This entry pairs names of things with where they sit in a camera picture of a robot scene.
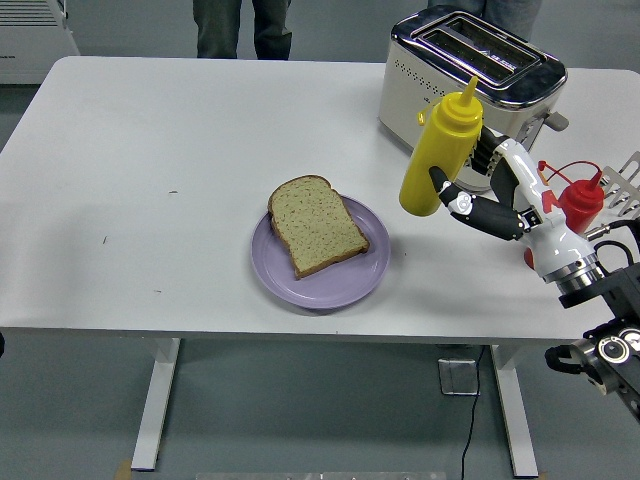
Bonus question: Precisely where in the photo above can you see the white appliance with vents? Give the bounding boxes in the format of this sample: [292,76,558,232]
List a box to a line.
[0,0,81,85]

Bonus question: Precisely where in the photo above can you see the white table leg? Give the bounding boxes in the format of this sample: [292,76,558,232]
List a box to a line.
[130,337,181,472]
[489,344,540,479]

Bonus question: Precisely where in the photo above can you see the black floor cable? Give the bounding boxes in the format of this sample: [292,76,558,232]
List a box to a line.
[459,347,486,480]

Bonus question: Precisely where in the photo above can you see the cream and chrome toaster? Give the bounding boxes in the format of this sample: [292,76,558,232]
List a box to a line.
[376,4,570,195]

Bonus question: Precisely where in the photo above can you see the silver metal tongs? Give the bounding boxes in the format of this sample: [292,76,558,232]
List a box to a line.
[598,149,640,226]

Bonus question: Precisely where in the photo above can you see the red squeeze bottle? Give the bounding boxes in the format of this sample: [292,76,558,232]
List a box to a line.
[523,159,605,269]

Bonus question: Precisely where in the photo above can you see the yellow squeeze bottle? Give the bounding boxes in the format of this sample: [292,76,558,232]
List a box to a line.
[398,75,485,218]

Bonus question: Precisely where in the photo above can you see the purple plate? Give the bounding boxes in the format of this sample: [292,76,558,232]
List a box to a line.
[249,193,391,310]

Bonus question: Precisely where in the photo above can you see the person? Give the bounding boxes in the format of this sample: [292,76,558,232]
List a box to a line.
[192,0,293,62]

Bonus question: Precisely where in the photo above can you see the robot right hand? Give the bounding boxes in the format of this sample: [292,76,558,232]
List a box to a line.
[428,127,599,280]

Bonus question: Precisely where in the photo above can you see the bread slice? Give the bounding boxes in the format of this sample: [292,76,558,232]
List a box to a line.
[269,174,371,280]
[267,197,296,266]

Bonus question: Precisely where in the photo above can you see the metal floor socket box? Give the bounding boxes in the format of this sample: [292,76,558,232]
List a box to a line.
[438,357,481,397]

